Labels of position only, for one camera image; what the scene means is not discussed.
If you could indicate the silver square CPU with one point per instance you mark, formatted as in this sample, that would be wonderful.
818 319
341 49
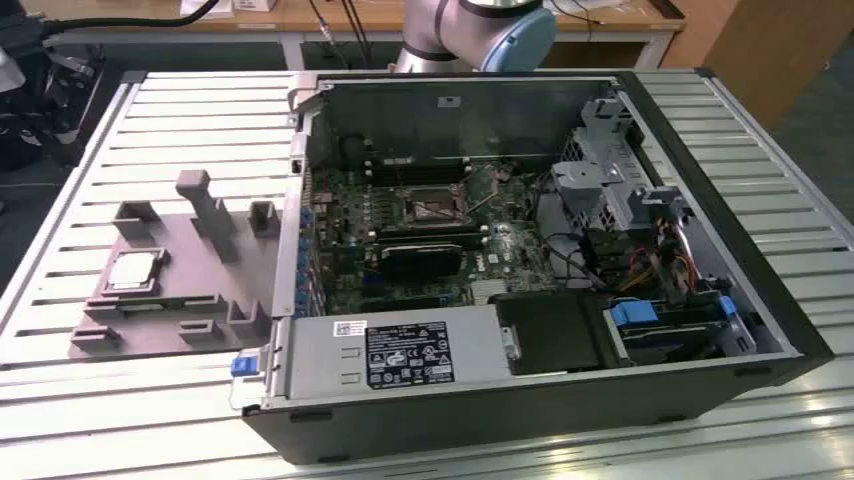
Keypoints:
133 270

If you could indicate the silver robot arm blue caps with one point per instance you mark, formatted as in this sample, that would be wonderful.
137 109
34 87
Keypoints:
433 30

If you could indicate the CPU socket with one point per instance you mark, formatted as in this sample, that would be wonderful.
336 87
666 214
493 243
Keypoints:
432 210

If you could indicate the black expansion slot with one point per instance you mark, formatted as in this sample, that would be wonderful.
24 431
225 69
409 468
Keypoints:
407 301

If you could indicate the grey parts rack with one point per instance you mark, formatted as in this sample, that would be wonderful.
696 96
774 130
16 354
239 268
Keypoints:
180 280

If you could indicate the small white box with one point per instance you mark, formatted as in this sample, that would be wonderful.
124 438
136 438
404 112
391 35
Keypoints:
256 5

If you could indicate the wooden desk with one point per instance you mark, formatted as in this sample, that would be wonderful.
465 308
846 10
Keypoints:
280 22

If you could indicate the blue case latch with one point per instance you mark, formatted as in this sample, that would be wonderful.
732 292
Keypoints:
243 364

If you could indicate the black graphics card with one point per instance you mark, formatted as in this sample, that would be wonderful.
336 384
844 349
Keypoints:
420 262

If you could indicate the silver power supply box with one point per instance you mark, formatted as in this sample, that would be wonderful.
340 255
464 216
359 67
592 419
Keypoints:
320 360

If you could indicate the black rating label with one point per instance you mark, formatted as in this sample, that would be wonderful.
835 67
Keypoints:
407 357

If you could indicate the small silver heat sink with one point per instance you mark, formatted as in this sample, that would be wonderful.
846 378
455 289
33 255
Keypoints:
488 291

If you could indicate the green motherboard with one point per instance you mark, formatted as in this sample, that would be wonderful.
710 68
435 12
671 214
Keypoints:
513 250

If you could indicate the grey metal drive cage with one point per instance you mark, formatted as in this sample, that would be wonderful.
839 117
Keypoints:
587 185

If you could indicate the black plastic air shroud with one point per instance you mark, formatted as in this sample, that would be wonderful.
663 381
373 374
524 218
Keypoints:
553 330

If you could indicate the black open PC case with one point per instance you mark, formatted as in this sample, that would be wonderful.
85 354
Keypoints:
467 425

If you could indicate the hard disk in blue carrier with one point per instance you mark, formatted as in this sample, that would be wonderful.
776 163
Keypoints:
633 312

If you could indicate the small blue plastic clip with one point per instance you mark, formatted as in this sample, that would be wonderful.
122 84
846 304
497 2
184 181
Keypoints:
726 310

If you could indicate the wooden cabinet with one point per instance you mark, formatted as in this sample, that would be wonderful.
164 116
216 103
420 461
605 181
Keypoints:
780 50

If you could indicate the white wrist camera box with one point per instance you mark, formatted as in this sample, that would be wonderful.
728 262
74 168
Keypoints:
8 70

